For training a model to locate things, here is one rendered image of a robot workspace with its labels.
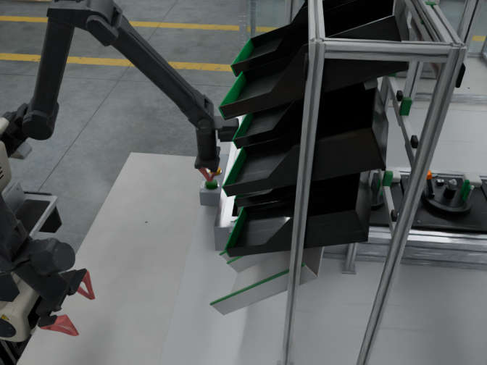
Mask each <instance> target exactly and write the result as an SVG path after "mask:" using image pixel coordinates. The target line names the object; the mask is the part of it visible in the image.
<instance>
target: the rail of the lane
mask: <svg viewBox="0 0 487 365"><path fill-rule="evenodd" d="M244 117H245V115H242V116H240V117H238V119H239V126H240V124H241V123H242V121H243V119H244ZM240 150H241V149H237V148H236V147H235V145H234V143H233V142H232V146H231V149H230V155H229V159H228V165H227V169H226V172H225V178H224V182H225V179H226V177H227V176H228V173H229V171H230V169H231V167H232V166H233V163H234V161H235V160H236V157H237V155H238V153H239V151H240ZM224 182H223V183H224ZM234 198H235V196H231V197H227V196H226V195H225V192H224V191H223V189H222V192H221V195H220V201H219V205H218V209H217V215H216V218H215V224H214V234H215V250H216V251H224V250H225V246H226V244H227V242H228V239H229V237H230V221H231V217H236V214H237V209H238V207H237V206H236V203H235V201H234Z"/></svg>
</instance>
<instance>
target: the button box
mask: <svg viewBox="0 0 487 365"><path fill-rule="evenodd" d="M219 157H220V165H219V167H220V168H221V173H220V174H218V175H215V176H214V179H215V180H217V181H218V186H217V187H216V188H213V189H210V188H207V187H206V185H205V182H206V181H207V180H206V178H205V177H203V180H202V182H201V187H200V190H199V198H200V205H201V206H218V205H219V201H220V195H221V192H222V185H223V182H224V178H225V172H226V169H227V165H228V159H229V154H220V155H219Z"/></svg>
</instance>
